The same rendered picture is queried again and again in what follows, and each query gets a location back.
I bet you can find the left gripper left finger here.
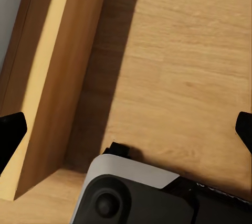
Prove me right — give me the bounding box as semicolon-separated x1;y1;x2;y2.
0;112;27;174

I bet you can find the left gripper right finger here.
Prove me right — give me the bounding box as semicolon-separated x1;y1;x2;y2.
235;111;252;154

